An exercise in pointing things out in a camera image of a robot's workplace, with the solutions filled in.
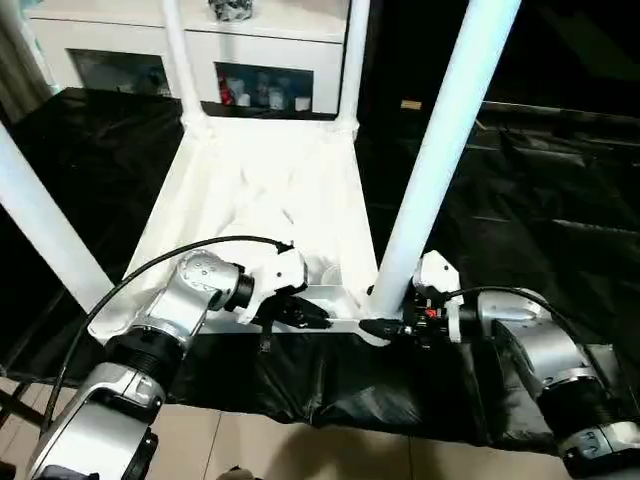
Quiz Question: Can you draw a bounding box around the white plastic table top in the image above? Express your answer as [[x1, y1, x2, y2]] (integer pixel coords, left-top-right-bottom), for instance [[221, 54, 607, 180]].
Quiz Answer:
[[87, 112, 401, 349]]

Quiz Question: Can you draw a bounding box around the black work surface mat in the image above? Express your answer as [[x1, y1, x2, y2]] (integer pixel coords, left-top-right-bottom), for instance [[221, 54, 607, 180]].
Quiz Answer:
[[0, 84, 640, 459]]

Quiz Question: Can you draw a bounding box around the dark patterned object on cabinet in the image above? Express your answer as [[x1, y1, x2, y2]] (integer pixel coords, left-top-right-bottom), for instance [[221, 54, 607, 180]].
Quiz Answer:
[[207, 0, 256, 22]]

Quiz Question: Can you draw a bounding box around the white glass door cabinet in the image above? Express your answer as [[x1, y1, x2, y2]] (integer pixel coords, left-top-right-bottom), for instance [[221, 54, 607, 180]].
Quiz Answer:
[[29, 0, 351, 119]]

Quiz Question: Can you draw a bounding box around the grey curtain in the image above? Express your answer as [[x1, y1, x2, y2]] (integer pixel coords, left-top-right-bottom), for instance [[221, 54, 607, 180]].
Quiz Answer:
[[0, 0, 56, 121]]

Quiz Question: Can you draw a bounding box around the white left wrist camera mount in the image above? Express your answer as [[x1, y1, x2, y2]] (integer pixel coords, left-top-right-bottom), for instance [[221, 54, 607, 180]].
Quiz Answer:
[[239, 244, 311, 326]]

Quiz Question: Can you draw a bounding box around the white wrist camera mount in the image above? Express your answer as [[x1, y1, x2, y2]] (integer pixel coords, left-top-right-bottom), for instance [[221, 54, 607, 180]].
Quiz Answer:
[[239, 244, 311, 326], [412, 249, 464, 344]]

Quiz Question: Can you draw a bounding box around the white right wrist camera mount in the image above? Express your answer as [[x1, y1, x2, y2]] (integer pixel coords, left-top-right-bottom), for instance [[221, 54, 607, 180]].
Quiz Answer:
[[412, 249, 464, 344]]

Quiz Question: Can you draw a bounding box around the black left wrist camera cable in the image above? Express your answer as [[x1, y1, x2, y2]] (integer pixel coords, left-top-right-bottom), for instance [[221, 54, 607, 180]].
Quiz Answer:
[[39, 235, 294, 431]]

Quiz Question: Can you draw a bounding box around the black metal frame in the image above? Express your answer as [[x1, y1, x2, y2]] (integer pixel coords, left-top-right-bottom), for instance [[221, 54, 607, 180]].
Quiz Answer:
[[479, 99, 640, 126]]

